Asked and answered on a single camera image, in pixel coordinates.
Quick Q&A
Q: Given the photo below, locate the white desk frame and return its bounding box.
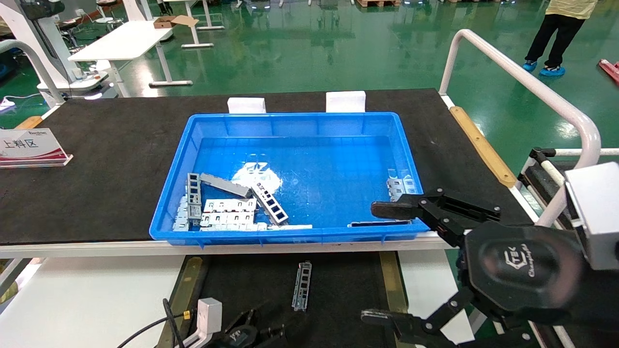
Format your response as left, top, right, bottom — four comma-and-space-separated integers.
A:
164, 0, 225, 49

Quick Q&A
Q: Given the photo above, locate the folded metal bracket stack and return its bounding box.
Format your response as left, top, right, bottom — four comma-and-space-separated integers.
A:
386, 175, 417, 201

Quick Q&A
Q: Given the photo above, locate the metal bracket with square holes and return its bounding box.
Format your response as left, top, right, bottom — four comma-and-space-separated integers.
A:
251, 182, 290, 226

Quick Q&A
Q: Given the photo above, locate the small stacked metal bracket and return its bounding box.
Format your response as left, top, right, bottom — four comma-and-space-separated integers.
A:
173, 196, 190, 232

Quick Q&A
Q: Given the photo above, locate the blue plastic bin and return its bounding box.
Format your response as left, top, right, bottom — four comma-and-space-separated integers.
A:
149, 112, 432, 247

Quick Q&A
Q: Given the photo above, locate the acrylic sign stand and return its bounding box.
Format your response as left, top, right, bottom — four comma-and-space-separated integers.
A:
0, 128, 73, 168

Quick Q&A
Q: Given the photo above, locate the silver metal channel bracket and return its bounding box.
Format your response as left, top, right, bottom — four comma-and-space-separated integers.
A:
292, 261, 313, 312

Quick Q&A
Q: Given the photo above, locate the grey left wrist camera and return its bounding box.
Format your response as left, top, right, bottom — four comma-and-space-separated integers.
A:
185, 298, 223, 348

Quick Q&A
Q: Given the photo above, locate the ladder-shaped metal bracket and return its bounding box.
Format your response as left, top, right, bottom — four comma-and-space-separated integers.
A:
187, 173, 201, 226

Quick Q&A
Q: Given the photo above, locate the black and white side cart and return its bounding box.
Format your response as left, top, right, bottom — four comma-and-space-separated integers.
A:
517, 146, 619, 228

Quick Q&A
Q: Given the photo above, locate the open cardboard box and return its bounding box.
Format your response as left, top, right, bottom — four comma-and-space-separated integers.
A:
153, 14, 199, 29

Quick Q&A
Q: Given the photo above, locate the black table mat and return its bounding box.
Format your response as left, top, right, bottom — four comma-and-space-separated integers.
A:
0, 88, 532, 245

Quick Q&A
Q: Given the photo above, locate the white work table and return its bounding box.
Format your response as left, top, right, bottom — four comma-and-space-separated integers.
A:
68, 19, 194, 97

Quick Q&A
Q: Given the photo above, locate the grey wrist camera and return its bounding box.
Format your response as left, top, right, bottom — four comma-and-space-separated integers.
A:
563, 162, 619, 271
185, 298, 223, 348

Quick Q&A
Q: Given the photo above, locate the standing person yellow shirt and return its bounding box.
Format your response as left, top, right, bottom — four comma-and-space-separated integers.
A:
522, 0, 600, 77

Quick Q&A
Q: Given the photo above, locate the white foam block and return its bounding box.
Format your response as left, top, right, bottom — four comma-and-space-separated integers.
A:
227, 97, 266, 114
325, 90, 367, 113

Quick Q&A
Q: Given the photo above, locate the wooden edge strip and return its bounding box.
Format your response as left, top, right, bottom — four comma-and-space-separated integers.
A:
449, 105, 517, 188
15, 115, 44, 130

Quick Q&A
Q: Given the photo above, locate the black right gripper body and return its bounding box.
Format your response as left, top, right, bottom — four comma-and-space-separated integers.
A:
457, 221, 588, 330

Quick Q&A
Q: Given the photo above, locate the slotted metal plate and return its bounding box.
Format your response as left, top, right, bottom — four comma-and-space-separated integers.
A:
203, 198, 258, 214
201, 213, 255, 226

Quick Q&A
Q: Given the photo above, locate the white cart handle rail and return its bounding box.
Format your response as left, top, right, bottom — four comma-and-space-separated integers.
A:
0, 39, 66, 107
438, 28, 603, 228

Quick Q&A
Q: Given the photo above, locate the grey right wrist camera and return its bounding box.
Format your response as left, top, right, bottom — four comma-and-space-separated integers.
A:
563, 162, 619, 271

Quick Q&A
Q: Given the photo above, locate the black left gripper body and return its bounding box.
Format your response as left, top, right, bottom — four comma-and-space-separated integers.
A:
223, 325, 265, 348

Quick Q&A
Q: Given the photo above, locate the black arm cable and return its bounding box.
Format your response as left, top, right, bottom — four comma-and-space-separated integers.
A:
116, 299, 199, 348

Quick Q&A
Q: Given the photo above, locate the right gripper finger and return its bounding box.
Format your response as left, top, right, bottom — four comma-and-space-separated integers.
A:
371, 188, 502, 247
361, 288, 538, 348

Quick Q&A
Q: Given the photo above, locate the plain grey metal bar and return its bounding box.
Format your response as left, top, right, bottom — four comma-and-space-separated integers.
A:
200, 173, 252, 199

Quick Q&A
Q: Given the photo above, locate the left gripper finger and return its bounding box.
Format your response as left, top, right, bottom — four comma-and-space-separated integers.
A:
259, 325, 287, 347
236, 309, 258, 330

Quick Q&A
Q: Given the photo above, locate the red metal object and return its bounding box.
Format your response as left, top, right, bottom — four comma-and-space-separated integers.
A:
599, 58, 619, 86

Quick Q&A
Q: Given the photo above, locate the black flat container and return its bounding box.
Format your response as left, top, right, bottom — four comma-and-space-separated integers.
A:
184, 251, 399, 348

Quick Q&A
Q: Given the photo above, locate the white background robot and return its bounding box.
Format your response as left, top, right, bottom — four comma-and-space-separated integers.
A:
0, 0, 112, 100

